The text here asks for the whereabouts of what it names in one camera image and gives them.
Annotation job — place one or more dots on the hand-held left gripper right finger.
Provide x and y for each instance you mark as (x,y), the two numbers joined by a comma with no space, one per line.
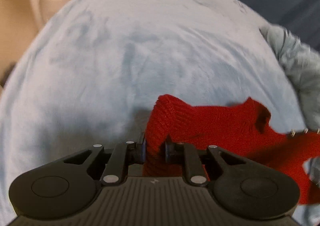
(167,151)

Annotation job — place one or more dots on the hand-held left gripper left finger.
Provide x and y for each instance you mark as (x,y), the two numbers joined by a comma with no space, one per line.
(143,149)

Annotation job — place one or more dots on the red knit sweater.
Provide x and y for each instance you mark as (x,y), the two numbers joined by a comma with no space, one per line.
(212,126)

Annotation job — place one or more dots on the light blue bed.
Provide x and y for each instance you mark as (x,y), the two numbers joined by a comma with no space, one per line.
(140,53)

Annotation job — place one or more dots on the black dumbbell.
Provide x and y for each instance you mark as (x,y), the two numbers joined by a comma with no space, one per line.
(7,75)

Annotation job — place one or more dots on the blue-grey fleece blanket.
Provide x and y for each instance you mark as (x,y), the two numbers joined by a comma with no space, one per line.
(297,65)

